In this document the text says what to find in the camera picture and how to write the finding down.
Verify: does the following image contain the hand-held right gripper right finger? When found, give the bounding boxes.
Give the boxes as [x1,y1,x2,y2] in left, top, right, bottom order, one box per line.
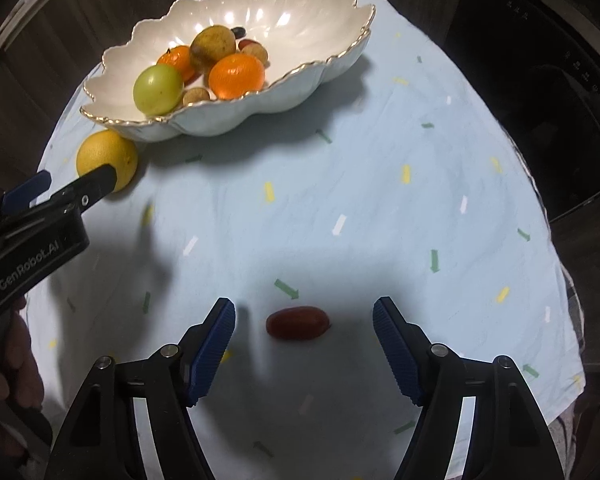
[372,296,566,480]

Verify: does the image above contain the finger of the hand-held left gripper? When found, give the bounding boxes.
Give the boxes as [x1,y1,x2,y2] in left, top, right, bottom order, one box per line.
[30,162,118,216]
[2,170,52,211]

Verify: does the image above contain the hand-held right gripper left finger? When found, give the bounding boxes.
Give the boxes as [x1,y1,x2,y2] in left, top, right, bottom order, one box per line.
[45,297,237,480]

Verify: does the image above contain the yellow citrus fruit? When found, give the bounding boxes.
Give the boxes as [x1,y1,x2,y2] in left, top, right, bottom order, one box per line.
[76,130,139,194]

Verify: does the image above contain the green apple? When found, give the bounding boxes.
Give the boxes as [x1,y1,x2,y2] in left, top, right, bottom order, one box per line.
[132,64,185,115]

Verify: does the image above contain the small brown longan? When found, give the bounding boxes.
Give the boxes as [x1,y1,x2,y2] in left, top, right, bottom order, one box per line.
[182,87,212,107]
[240,42,270,65]

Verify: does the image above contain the yellow mango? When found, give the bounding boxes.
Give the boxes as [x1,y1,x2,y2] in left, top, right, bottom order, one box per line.
[189,26,237,72]

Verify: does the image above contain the white scalloped ceramic bowl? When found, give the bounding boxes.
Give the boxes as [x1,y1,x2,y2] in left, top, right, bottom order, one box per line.
[79,0,377,142]

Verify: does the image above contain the person's left hand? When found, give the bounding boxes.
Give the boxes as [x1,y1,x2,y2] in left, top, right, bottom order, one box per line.
[0,297,43,466]

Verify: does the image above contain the light blue confetti tablecloth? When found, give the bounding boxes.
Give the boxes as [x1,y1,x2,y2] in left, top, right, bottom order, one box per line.
[22,0,583,480]

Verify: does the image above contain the orange tangerine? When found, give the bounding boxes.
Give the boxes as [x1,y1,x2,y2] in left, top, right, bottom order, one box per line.
[208,53,266,101]
[156,45,198,86]

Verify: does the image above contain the dark glass appliance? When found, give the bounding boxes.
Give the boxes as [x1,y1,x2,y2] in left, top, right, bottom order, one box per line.
[440,0,600,221]

